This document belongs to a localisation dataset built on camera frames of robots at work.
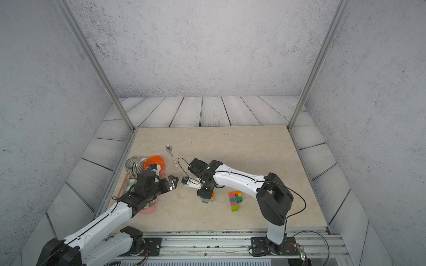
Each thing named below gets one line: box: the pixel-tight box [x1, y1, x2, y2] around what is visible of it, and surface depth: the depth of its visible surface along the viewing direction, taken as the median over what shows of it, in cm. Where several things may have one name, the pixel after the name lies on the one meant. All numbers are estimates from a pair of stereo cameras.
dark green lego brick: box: [230, 196, 243, 203], surface depth 87 cm
